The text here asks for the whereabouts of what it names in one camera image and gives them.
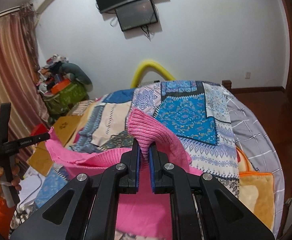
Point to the patchwork printed blanket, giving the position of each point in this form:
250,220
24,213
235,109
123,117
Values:
186,110

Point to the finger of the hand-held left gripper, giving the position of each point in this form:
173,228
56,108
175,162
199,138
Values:
42,137

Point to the striped floral quilt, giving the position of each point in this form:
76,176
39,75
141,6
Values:
84,108

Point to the white wall socket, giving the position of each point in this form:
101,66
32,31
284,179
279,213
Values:
248,75

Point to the yellow foam tube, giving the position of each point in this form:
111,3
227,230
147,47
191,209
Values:
148,66

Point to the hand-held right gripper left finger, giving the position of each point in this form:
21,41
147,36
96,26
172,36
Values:
137,160

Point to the yellow and orange plush blanket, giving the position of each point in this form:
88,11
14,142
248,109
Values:
256,192

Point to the wooden lap desk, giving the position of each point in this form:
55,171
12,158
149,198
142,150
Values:
65,130

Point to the pink knit cardigan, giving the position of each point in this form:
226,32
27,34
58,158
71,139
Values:
148,130

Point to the red box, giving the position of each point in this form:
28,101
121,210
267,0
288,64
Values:
39,131

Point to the green patterned bag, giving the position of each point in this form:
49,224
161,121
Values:
65,100

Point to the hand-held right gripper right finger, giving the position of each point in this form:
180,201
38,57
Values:
153,170

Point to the pile of household clutter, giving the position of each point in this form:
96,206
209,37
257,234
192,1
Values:
50,70

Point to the orange box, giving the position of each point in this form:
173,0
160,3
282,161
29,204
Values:
60,86

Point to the striped pink curtain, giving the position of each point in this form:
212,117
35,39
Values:
8,80

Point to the grey checked bed sheet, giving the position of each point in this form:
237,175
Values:
256,130

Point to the small black wall monitor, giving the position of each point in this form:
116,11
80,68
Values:
137,15

